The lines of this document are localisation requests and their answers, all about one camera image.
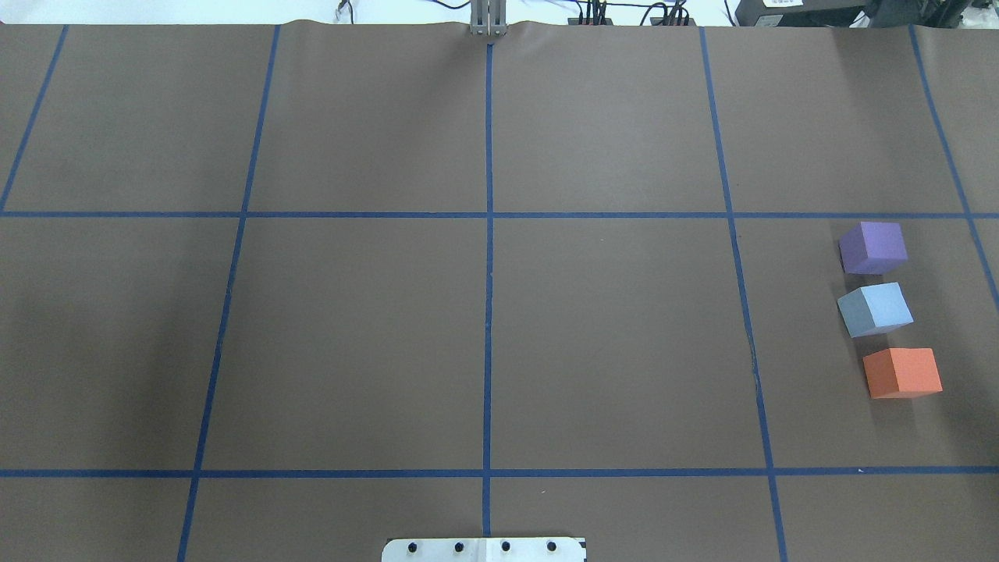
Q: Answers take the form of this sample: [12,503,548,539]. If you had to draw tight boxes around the light blue foam block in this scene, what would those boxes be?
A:
[836,282,914,339]

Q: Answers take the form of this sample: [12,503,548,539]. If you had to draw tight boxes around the purple foam block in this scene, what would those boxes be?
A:
[838,221,909,275]

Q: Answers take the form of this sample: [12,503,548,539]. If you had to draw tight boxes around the orange foam block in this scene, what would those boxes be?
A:
[862,347,943,400]

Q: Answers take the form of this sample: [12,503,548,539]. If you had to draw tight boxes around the aluminium frame post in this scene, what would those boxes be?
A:
[470,0,509,38]

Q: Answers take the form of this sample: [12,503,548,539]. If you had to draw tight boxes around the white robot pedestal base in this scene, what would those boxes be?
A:
[381,537,588,561]

